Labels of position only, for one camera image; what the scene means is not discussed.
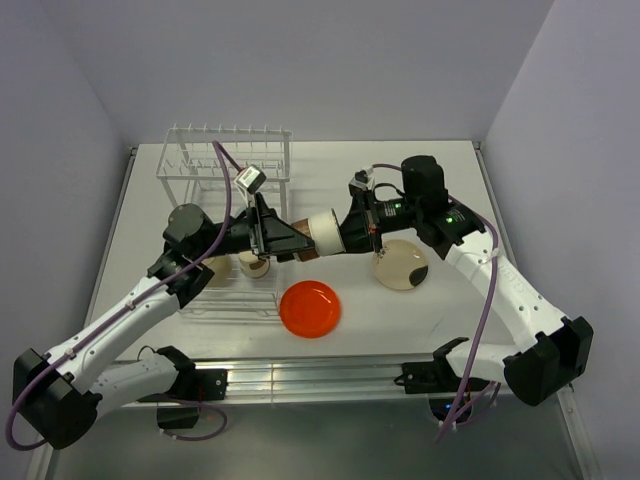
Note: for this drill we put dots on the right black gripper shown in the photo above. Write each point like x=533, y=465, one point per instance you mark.
x=361, y=227

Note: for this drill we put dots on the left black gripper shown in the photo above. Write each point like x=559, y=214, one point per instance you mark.
x=270, y=236

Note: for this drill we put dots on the steel cup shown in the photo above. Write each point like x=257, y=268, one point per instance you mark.
x=323, y=229
x=253, y=266

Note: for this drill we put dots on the beige plate with black spot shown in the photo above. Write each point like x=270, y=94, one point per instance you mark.
x=400, y=265

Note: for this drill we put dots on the orange plastic plate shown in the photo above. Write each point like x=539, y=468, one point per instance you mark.
x=310, y=309

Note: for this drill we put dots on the floral ceramic bowl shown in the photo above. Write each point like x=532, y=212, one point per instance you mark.
x=221, y=267

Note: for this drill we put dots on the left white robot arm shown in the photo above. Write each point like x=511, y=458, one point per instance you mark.
x=59, y=395

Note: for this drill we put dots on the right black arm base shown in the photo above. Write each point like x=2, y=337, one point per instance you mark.
x=434, y=376

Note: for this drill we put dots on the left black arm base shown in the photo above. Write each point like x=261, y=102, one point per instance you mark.
x=198, y=403

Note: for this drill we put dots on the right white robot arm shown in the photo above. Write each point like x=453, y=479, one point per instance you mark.
x=522, y=340

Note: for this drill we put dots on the aluminium table rail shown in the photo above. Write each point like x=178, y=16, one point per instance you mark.
x=315, y=380

